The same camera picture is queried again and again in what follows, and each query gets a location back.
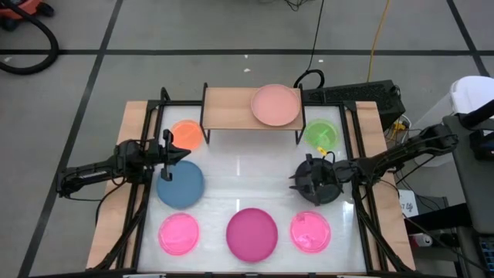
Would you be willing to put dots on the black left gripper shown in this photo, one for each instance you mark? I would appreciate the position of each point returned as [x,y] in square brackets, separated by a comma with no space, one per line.
[156,153]

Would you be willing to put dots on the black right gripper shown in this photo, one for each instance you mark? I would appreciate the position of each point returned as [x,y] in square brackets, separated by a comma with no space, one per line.
[326,175]

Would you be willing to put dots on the blue plate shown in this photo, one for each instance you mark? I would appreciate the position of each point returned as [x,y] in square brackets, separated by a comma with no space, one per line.
[181,189]

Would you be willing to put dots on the translucent pink plate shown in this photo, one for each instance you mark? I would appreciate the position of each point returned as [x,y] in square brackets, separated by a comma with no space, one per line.
[310,231]
[178,233]

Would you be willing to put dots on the large magenta plate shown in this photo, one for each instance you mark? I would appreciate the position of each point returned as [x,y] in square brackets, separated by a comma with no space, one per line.
[251,235]

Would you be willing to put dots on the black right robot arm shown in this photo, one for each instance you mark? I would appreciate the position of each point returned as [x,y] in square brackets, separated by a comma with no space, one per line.
[405,152]

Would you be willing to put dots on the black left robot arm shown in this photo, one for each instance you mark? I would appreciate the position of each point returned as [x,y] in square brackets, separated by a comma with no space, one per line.
[92,171]

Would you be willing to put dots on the wooden shelf with black legs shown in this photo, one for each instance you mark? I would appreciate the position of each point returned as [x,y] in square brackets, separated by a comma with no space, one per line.
[227,108]

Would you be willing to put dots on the dark grey plate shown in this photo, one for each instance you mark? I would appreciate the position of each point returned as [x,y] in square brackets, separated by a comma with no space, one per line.
[329,198]

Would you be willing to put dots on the translucent orange plate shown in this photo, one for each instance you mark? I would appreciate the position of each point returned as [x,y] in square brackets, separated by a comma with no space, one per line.
[189,135]

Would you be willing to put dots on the translucent green plate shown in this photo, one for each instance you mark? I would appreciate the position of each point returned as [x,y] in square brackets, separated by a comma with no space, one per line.
[320,133]

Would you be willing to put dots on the salmon pink plate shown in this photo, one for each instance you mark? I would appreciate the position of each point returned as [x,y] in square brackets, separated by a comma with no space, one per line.
[275,105]

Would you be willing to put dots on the black computer case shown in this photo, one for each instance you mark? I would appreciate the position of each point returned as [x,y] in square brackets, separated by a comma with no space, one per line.
[359,94]

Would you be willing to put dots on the white printed card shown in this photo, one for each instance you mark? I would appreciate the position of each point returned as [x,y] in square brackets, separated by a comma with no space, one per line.
[408,202]

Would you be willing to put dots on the black equipment cart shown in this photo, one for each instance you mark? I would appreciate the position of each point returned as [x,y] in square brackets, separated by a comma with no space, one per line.
[436,218]

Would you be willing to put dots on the translucent bin with white lid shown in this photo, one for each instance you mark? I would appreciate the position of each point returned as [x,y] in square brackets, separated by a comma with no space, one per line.
[471,90]

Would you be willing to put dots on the orange vacuum cleaner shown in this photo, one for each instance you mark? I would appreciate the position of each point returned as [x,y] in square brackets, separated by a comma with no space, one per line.
[19,7]

